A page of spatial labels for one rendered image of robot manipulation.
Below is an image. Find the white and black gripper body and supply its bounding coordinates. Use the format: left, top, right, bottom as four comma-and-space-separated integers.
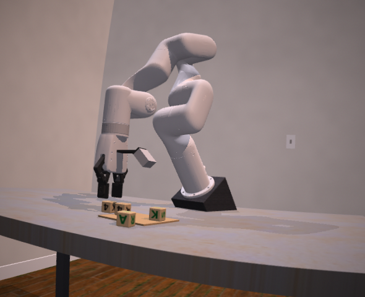
95, 132, 129, 173

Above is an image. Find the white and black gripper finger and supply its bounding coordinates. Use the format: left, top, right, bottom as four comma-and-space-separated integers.
93, 154, 111, 199
111, 170, 128, 198

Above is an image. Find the wooden letter block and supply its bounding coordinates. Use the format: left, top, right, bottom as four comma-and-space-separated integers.
149, 207, 166, 222
101, 200, 117, 213
114, 202, 131, 215
116, 210, 136, 228

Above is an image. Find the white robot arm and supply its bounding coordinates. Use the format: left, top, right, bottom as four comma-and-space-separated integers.
101, 33, 217, 199

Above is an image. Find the tan flat mat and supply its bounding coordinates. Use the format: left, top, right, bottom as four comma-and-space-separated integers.
98, 213, 179, 226

